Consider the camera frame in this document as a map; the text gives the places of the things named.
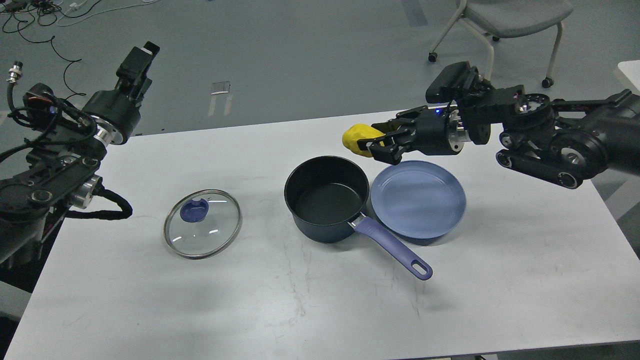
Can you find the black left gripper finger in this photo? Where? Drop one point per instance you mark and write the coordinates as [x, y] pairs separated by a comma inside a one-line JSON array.
[[132, 72]]

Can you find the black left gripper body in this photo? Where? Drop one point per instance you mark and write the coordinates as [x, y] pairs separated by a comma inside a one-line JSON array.
[[119, 107]]

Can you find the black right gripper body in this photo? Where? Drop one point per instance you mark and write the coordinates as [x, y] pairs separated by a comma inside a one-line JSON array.
[[439, 131]]

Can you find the glass lid purple knob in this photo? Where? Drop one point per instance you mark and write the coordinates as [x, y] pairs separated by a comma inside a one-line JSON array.
[[203, 224]]

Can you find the yellow potato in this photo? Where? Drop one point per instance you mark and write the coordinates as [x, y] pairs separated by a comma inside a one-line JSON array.
[[357, 133]]

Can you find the white side table corner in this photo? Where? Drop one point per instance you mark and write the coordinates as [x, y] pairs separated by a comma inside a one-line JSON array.
[[628, 73]]

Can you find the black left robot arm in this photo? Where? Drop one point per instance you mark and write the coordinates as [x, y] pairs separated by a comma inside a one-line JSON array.
[[62, 181]]

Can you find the dark blue saucepan purple handle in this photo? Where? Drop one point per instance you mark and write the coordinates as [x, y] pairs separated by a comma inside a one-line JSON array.
[[327, 196]]

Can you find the blue round plate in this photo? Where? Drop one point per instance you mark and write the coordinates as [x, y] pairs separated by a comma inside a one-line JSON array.
[[418, 200]]

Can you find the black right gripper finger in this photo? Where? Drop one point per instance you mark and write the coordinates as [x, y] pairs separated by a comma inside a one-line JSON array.
[[405, 121], [388, 148]]

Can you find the grey office chair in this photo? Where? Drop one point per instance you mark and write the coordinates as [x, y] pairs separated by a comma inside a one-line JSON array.
[[492, 20]]

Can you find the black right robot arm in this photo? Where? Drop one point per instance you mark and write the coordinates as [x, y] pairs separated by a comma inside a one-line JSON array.
[[558, 141]]

